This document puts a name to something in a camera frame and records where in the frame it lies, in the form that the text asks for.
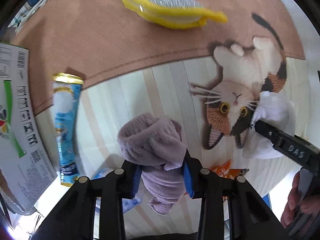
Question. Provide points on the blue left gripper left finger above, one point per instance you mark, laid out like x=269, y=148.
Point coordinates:
x=135, y=179

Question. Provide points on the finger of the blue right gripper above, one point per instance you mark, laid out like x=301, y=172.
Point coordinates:
x=275, y=133

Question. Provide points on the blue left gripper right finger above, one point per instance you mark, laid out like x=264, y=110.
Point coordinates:
x=188, y=179

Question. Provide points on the light blue cat tissue pack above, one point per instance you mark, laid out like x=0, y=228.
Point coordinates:
x=128, y=203

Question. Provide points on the white soft bag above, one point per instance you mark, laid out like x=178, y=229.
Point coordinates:
x=275, y=110

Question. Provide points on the orange snack packet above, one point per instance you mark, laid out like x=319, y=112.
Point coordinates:
x=225, y=170

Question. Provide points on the lilac plush cloth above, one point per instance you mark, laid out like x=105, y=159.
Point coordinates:
x=156, y=144

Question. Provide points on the blue tube packet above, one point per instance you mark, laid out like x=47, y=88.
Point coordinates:
x=66, y=94

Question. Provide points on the yellow banana-shaped sponge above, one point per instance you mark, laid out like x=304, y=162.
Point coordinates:
x=174, y=14

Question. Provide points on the open cardboard box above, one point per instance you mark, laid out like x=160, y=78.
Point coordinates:
x=25, y=165

